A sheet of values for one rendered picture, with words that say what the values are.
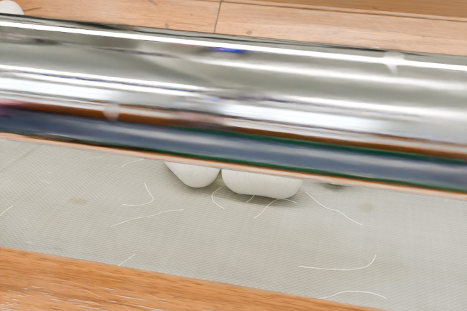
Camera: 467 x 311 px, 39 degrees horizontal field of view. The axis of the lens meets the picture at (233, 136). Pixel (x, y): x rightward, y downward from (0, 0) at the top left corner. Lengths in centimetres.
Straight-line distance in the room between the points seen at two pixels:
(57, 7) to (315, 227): 33
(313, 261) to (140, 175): 9
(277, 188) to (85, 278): 10
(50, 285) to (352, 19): 34
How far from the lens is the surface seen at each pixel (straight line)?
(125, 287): 17
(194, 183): 26
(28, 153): 30
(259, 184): 25
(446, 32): 47
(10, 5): 48
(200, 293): 17
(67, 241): 24
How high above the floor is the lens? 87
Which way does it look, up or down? 24 degrees down
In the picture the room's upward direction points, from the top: 2 degrees clockwise
